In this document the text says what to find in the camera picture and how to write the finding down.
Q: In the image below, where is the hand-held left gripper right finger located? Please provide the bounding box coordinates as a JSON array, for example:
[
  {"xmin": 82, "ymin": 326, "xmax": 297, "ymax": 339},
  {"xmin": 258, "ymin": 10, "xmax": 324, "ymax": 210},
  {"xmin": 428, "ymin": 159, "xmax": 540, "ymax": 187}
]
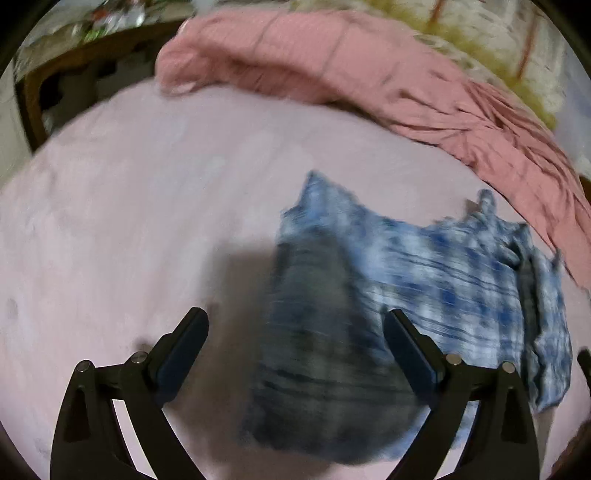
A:
[{"xmin": 383, "ymin": 309, "xmax": 541, "ymax": 480}]

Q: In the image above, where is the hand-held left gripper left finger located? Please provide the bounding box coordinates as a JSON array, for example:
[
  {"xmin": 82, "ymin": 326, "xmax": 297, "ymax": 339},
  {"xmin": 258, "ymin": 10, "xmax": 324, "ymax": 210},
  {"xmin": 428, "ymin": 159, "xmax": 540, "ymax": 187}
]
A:
[{"xmin": 50, "ymin": 307, "xmax": 211, "ymax": 480}]

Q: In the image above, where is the blue plaid shirt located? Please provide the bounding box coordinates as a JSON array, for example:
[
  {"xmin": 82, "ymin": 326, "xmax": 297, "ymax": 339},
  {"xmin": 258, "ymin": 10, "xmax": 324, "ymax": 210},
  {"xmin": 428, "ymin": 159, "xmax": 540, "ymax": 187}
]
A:
[{"xmin": 239, "ymin": 171, "xmax": 574, "ymax": 466}]

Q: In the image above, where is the pink bed sheet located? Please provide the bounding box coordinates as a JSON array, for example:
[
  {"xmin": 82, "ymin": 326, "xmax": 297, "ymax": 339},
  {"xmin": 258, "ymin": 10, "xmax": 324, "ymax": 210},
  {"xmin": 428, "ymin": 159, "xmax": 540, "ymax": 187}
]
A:
[{"xmin": 0, "ymin": 76, "xmax": 591, "ymax": 480}]

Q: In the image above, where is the pink checked quilt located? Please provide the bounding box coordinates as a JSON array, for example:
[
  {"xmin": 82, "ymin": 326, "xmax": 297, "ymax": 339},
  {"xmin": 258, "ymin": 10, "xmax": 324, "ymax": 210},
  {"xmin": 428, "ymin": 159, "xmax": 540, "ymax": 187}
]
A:
[{"xmin": 154, "ymin": 8, "xmax": 591, "ymax": 292}]

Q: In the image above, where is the brown wooden desk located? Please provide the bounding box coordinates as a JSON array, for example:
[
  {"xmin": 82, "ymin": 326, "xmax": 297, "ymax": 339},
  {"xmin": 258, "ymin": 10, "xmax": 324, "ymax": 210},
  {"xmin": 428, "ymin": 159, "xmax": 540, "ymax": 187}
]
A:
[{"xmin": 17, "ymin": 19, "xmax": 188, "ymax": 154}]

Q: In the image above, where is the tree print curtain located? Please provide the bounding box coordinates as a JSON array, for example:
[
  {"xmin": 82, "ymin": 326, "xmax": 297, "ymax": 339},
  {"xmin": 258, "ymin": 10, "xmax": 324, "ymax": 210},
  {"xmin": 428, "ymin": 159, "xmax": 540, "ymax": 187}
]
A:
[{"xmin": 295, "ymin": 0, "xmax": 575, "ymax": 131}]

